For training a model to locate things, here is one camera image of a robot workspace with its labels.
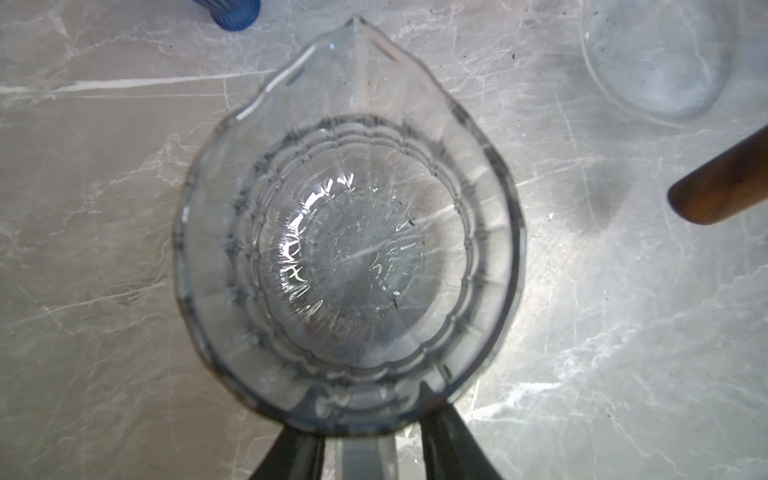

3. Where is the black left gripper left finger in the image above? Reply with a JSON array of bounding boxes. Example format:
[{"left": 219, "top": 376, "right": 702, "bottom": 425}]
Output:
[{"left": 249, "top": 427, "right": 325, "bottom": 480}]

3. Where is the ribbed glass coffee server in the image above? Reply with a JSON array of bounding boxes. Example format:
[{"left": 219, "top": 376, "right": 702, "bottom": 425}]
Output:
[{"left": 173, "top": 16, "right": 526, "bottom": 479}]

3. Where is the blue ribbed glass dripper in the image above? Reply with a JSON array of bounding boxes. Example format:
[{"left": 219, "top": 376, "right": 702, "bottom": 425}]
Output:
[{"left": 193, "top": 0, "right": 261, "bottom": 32}]

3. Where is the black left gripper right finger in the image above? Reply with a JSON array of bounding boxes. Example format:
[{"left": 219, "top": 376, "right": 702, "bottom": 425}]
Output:
[{"left": 420, "top": 404, "right": 502, "bottom": 480}]

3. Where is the clear glass pitcher wooden handle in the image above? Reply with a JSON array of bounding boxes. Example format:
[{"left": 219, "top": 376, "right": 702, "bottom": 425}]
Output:
[{"left": 580, "top": 1, "right": 767, "bottom": 225}]

